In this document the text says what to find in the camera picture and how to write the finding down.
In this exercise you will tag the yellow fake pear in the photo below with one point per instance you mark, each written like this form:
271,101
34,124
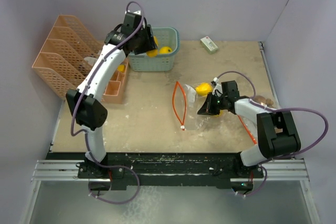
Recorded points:
203,89

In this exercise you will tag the small white green box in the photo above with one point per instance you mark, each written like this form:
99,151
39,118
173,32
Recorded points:
208,44

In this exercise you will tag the yellow fake bell pepper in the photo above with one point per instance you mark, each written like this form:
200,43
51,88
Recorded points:
154,52

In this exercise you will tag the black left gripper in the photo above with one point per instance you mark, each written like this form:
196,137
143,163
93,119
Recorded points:
149,44

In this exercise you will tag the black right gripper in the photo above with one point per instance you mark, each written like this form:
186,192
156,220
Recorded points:
207,108

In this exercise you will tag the aluminium rail frame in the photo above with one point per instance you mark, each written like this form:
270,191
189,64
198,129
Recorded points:
47,171

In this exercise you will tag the yellow fake lemon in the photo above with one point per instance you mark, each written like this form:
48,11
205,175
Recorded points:
165,50

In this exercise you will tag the small yellow item in organizer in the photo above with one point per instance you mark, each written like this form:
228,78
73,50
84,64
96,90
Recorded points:
121,68

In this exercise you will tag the light blue plastic basket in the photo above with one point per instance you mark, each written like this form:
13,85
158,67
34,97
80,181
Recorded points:
166,36

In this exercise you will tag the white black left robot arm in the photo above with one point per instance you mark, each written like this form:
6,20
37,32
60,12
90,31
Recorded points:
133,35

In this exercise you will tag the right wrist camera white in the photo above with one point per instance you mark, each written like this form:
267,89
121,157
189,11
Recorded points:
217,87

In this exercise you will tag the yellow fake fruit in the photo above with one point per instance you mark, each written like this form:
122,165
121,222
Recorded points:
220,113

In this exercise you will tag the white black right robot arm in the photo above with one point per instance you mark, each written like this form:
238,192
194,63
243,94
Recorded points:
276,131

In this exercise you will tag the orange mesh file organizer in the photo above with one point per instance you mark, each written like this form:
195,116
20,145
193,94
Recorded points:
60,61

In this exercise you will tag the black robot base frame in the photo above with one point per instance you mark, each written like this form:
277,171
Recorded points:
219,170

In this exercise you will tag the clear zip bag red seal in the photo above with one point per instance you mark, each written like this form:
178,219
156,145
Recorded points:
186,103

